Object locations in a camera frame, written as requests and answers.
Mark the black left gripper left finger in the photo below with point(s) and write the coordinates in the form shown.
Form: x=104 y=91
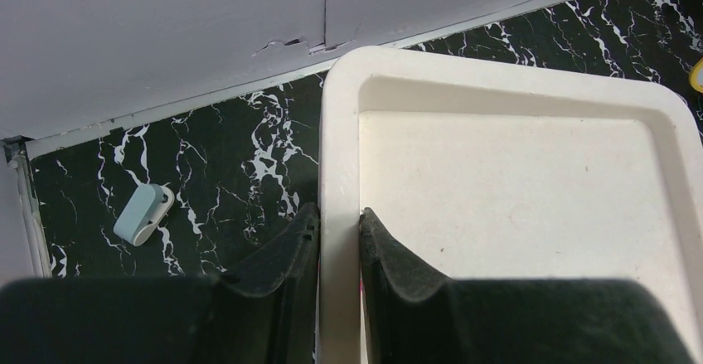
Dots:
x=262 y=311

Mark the light blue white clip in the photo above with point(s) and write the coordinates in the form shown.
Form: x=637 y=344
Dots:
x=143 y=213

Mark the yellow framed whiteboard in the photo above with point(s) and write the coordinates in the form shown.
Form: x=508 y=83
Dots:
x=696 y=76

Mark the white drawer organizer box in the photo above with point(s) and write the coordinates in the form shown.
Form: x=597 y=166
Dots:
x=491 y=170

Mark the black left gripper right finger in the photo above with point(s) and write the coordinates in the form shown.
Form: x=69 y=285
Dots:
x=416 y=314

